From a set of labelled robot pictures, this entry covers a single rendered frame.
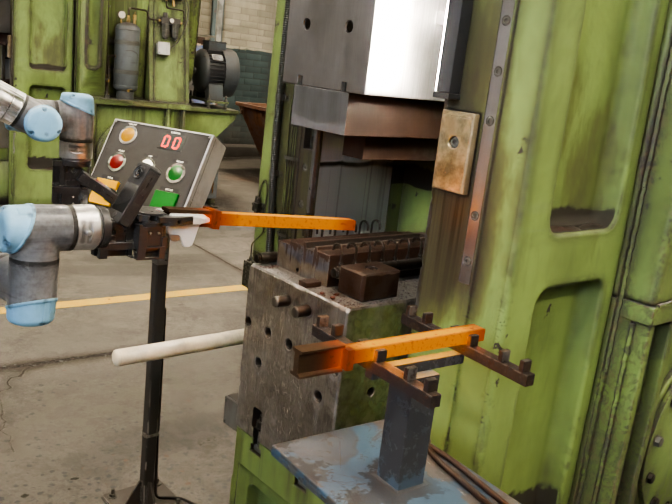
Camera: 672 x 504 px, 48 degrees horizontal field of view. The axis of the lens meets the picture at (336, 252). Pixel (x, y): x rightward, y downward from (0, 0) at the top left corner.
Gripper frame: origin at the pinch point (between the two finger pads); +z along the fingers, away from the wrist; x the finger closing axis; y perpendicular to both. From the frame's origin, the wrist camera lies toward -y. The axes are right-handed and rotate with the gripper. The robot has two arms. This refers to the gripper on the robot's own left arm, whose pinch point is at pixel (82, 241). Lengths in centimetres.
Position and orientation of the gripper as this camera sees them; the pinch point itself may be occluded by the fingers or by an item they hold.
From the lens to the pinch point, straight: 195.9
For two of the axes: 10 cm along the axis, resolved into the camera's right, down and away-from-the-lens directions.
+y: -9.2, -0.1, -3.8
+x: 3.7, 2.6, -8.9
